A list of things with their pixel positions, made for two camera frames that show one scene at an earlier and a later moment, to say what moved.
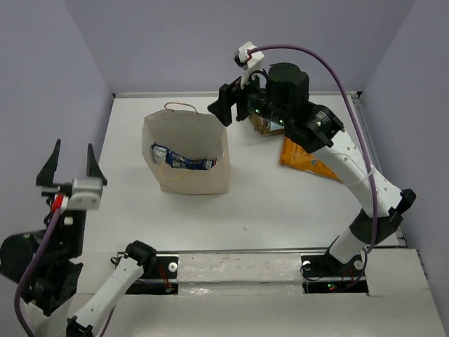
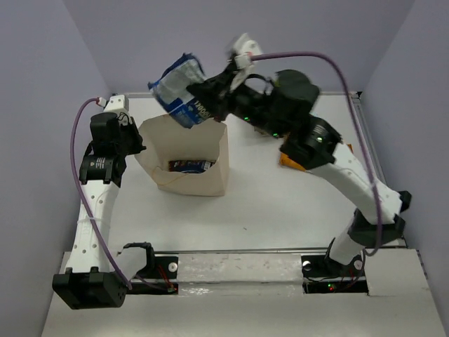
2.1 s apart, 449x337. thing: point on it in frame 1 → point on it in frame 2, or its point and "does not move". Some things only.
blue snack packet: x=162 y=154 → x=171 y=90
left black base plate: x=161 y=279 does not move
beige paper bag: x=194 y=135 does not move
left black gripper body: x=73 y=222 → x=130 y=142
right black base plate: x=321 y=273 does not move
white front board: x=262 y=295 does not move
